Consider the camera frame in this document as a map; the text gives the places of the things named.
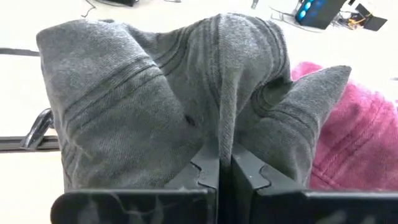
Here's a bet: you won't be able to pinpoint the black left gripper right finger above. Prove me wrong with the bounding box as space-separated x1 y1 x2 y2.
231 144 398 224

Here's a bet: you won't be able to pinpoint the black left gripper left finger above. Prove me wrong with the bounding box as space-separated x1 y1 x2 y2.
50 141 221 224

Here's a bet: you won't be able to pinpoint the maroon baseball cap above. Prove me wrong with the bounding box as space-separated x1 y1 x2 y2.
290 61 398 191

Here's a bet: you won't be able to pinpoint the dark grey baseball cap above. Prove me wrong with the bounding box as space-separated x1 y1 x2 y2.
35 12 352 192

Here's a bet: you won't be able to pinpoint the black computer case blue lights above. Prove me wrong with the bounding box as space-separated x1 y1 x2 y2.
294 0 348 30

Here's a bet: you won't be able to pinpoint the black folded stand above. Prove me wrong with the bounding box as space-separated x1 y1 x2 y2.
354 2 388 32

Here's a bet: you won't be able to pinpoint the black aluminium table frame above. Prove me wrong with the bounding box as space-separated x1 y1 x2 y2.
0 135 60 153

